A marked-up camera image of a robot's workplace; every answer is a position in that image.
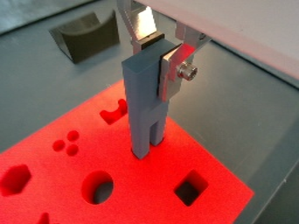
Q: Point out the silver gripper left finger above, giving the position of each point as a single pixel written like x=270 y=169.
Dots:
x=139 y=20

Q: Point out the blue double-square peg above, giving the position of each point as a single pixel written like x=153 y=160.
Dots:
x=147 y=110

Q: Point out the red shape-sorting board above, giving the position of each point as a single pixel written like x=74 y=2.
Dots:
x=72 y=174

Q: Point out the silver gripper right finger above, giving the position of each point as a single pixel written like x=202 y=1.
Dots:
x=177 y=67

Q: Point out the black curved holder stand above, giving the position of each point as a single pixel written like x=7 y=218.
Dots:
x=84 y=36

